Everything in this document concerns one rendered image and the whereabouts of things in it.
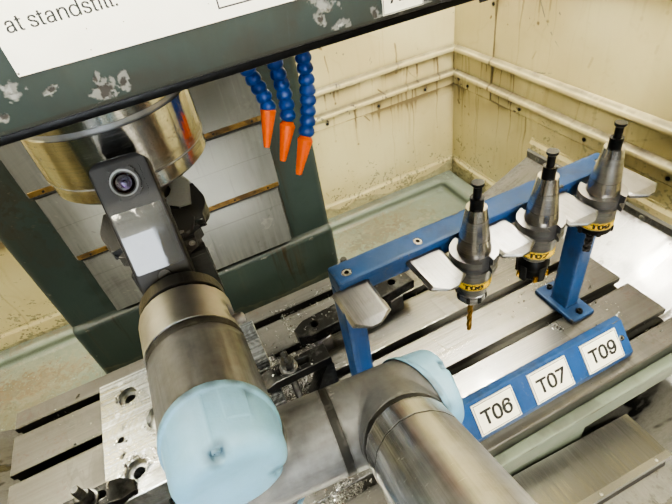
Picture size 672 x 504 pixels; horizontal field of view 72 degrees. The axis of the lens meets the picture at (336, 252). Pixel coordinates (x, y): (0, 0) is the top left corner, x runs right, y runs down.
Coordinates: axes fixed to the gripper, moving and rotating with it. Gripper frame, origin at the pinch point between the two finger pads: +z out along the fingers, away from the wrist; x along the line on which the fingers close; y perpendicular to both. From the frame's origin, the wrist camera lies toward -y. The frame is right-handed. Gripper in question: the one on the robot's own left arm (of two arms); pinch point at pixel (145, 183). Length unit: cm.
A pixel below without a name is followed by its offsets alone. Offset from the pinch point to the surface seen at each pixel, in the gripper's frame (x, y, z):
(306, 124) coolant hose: 17.8, -3.6, -6.3
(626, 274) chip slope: 88, 59, -5
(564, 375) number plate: 48, 45, -23
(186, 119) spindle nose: 6.5, -7.8, -5.7
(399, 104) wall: 79, 45, 81
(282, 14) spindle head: 13.1, -18.4, -21.2
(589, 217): 51, 17, -17
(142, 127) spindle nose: 2.6, -9.5, -8.5
